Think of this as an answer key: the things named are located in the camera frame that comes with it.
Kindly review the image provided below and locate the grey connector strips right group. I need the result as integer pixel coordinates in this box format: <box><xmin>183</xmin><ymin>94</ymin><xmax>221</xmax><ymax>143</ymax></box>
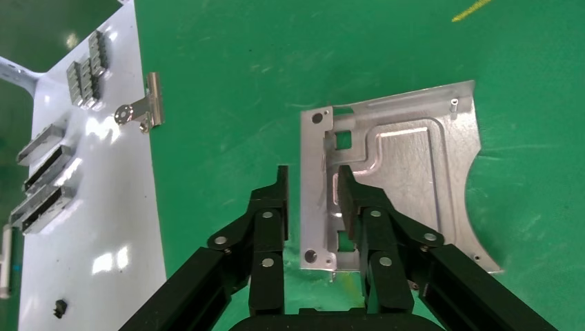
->
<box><xmin>88</xmin><ymin>29</ymin><xmax>110</xmax><ymax>79</ymax></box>

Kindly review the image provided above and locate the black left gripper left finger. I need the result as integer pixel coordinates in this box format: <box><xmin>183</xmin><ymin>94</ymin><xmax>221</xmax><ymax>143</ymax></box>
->
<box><xmin>119</xmin><ymin>165</ymin><xmax>290</xmax><ymax>331</ymax></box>

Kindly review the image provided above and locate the grey connector strips group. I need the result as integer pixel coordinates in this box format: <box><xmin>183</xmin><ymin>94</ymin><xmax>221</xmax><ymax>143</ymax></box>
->
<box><xmin>23</xmin><ymin>145</ymin><xmax>75</xmax><ymax>195</ymax></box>
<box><xmin>88</xmin><ymin>29</ymin><xmax>110</xmax><ymax>79</ymax></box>

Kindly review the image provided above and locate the white table board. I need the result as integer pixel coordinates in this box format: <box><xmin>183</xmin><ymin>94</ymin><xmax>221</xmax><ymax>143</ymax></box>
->
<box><xmin>9</xmin><ymin>0</ymin><xmax>168</xmax><ymax>331</ymax></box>

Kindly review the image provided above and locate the grey connector strips top group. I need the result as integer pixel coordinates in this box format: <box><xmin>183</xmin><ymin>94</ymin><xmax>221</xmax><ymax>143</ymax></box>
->
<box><xmin>23</xmin><ymin>145</ymin><xmax>75</xmax><ymax>195</ymax></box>

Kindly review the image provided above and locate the long metal bars group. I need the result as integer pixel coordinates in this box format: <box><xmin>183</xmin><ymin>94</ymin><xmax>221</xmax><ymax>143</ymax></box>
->
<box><xmin>20</xmin><ymin>188</ymin><xmax>77</xmax><ymax>235</ymax></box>

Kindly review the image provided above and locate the slotted steel angle leg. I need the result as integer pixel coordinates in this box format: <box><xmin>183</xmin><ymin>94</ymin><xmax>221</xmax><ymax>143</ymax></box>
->
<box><xmin>0</xmin><ymin>54</ymin><xmax>44</xmax><ymax>99</ymax></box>

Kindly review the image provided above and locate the thin yellow strip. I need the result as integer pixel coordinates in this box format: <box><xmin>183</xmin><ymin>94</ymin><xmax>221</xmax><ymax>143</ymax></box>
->
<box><xmin>451</xmin><ymin>0</ymin><xmax>495</xmax><ymax>23</ymax></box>

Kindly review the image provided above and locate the green table mat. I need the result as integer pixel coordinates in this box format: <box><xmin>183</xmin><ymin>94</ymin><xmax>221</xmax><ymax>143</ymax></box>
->
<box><xmin>132</xmin><ymin>0</ymin><xmax>585</xmax><ymax>331</ymax></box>

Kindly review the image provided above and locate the silver binder clip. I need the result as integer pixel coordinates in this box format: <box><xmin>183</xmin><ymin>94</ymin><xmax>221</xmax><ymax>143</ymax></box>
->
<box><xmin>114</xmin><ymin>71</ymin><xmax>166</xmax><ymax>134</ymax></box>

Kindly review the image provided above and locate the stamped metal bracket plate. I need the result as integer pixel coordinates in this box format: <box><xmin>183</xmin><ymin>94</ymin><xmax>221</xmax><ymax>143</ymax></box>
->
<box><xmin>299</xmin><ymin>79</ymin><xmax>504</xmax><ymax>281</ymax></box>

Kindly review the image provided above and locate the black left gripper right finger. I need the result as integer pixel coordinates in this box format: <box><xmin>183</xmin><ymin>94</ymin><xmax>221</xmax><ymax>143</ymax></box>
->
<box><xmin>335</xmin><ymin>164</ymin><xmax>559</xmax><ymax>331</ymax></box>

